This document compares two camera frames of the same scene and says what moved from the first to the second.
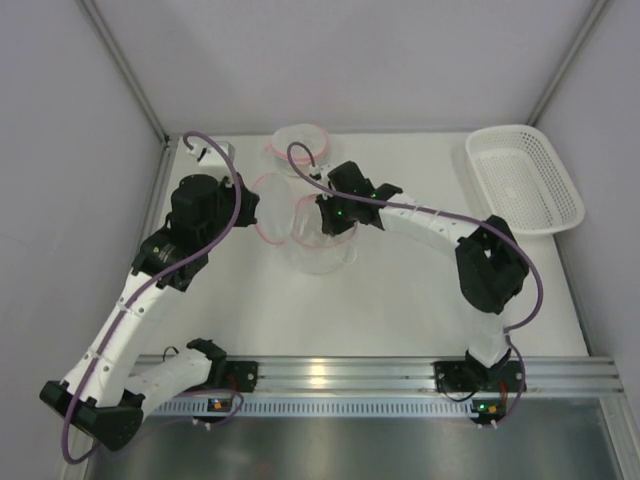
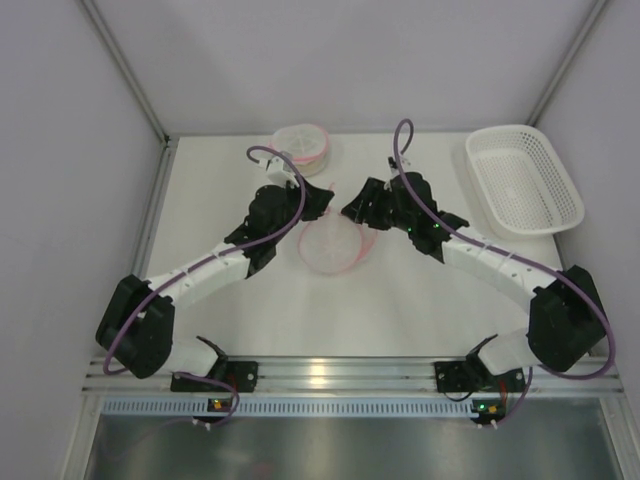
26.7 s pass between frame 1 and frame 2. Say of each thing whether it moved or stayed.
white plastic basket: stayed
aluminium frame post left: stayed
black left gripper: moved
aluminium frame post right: stayed
